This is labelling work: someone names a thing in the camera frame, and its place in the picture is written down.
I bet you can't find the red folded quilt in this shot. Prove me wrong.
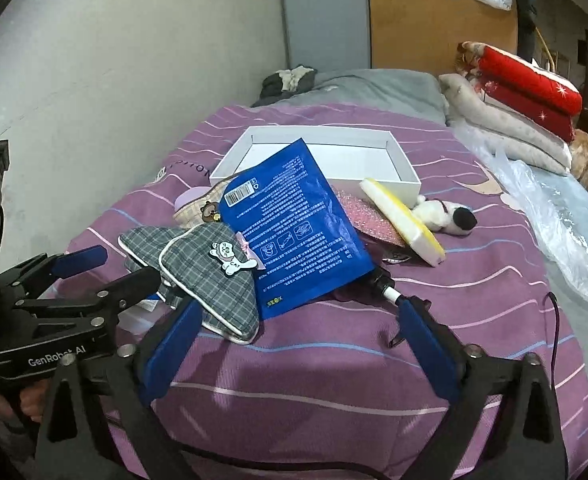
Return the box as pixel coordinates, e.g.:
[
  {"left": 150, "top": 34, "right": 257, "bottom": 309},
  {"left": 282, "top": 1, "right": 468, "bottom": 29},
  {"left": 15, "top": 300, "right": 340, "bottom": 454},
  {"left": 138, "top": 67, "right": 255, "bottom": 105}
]
[{"left": 456, "top": 41, "right": 582, "bottom": 143}]

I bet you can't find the blue eye mask packet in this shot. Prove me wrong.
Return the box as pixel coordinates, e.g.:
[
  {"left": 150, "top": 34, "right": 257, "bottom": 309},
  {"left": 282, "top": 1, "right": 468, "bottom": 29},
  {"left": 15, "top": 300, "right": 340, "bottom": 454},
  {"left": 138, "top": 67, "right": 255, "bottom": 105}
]
[{"left": 219, "top": 139, "right": 374, "bottom": 321}]

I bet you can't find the black cable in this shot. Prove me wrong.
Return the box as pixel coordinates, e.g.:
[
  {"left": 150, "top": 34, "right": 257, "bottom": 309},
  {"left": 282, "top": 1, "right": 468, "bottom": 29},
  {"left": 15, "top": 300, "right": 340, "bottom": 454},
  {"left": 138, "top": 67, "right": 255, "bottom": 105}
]
[{"left": 543, "top": 290, "right": 571, "bottom": 480}]

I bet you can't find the white plush dog toy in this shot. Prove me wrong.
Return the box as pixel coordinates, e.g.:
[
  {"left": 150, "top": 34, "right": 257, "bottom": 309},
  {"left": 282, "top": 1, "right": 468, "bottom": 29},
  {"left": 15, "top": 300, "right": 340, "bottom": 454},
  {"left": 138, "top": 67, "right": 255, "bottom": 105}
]
[{"left": 412, "top": 195, "right": 477, "bottom": 236}]

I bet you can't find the lilac soft pad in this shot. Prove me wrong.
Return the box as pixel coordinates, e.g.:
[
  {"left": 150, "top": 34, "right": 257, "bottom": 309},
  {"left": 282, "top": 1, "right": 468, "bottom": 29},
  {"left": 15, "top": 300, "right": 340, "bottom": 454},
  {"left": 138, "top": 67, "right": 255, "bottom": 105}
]
[{"left": 174, "top": 186, "right": 212, "bottom": 214}]

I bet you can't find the beige folded quilt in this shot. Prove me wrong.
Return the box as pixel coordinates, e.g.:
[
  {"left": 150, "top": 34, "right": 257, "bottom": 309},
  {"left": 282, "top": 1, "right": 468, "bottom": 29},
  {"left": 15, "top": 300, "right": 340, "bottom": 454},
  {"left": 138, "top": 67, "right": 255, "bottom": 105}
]
[{"left": 438, "top": 74, "right": 572, "bottom": 176}]

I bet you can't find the clear plastic wrap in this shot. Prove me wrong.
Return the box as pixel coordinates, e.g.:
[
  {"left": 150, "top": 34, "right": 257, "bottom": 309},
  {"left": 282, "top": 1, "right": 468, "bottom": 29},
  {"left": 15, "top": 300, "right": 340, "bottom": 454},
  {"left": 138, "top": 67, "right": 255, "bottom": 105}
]
[{"left": 450, "top": 119, "right": 588, "bottom": 302}]

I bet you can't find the white shallow cardboard box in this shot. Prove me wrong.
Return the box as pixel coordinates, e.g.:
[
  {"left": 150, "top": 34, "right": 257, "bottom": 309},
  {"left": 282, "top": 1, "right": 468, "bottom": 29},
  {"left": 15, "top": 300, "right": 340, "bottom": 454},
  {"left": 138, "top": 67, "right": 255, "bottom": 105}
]
[{"left": 209, "top": 125, "right": 421, "bottom": 208}]

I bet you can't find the grey blanket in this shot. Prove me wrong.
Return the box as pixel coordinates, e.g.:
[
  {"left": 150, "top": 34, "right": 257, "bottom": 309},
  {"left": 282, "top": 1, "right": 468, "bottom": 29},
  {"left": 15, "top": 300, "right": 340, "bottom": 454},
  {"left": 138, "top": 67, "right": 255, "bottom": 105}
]
[{"left": 253, "top": 70, "right": 448, "bottom": 125}]

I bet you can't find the yellow white packet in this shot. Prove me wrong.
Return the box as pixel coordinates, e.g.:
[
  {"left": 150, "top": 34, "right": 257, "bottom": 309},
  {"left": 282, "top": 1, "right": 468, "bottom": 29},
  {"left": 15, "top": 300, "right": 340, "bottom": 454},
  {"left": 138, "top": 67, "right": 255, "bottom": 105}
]
[{"left": 359, "top": 178, "right": 446, "bottom": 268}]

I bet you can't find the dark grey clothing bundle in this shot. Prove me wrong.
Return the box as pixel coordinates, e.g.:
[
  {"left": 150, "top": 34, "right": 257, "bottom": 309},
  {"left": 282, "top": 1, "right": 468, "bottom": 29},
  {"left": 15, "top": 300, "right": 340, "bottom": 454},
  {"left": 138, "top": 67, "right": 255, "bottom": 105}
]
[{"left": 259, "top": 65, "right": 317, "bottom": 103}]

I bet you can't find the pink glitter pouch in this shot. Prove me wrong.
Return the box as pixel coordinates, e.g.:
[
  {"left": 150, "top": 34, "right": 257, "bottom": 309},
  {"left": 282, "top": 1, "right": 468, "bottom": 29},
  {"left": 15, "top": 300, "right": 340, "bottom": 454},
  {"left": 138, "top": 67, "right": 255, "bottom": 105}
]
[{"left": 334, "top": 188, "right": 406, "bottom": 247}]

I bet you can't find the grey headboard panel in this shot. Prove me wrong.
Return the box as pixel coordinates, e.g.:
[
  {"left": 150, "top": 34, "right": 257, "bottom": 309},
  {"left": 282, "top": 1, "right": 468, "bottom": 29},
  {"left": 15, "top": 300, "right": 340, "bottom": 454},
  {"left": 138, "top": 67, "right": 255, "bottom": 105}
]
[{"left": 282, "top": 0, "right": 371, "bottom": 72}]

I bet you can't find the left hand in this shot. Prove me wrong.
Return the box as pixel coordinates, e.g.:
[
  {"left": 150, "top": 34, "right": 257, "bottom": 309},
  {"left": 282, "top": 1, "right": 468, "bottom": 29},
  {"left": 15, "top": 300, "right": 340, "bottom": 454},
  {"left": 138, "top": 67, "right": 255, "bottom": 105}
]
[{"left": 0, "top": 379, "right": 50, "bottom": 424}]

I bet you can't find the grey plaid pouch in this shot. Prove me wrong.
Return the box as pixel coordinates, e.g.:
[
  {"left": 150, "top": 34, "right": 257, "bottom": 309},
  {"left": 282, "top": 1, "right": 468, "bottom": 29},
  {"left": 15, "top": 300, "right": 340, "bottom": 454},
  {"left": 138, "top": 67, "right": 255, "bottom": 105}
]
[{"left": 118, "top": 222, "right": 259, "bottom": 344}]

